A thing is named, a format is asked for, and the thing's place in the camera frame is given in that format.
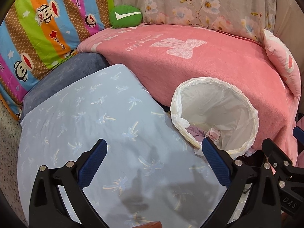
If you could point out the small pink cartoon pillow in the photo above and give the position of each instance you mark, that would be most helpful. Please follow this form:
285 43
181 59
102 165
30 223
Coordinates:
283 60

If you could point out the pink towel blanket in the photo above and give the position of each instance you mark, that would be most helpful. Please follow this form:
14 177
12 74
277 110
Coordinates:
164 56

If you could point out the colourful striped monkey quilt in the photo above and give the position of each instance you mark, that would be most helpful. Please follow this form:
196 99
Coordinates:
39 35

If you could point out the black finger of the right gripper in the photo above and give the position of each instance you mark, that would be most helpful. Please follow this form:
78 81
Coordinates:
289 179
298 133

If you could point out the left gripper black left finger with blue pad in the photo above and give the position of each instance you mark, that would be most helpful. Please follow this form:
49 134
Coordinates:
57 197

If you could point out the grey floral quilt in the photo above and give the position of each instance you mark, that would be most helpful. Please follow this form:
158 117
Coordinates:
245 18

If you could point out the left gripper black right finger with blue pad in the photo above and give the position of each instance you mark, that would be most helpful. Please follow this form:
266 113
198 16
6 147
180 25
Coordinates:
251 198

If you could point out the white lined trash bin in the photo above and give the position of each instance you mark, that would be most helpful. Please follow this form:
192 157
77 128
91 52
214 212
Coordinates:
209 103

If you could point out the green round check-mark cushion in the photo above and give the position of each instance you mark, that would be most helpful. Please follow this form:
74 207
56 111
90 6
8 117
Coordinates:
124 16

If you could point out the light pink cloth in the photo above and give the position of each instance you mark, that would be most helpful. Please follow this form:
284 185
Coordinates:
213 133

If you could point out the dark blue plush pillow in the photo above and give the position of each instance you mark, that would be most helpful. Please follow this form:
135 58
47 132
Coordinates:
72 70

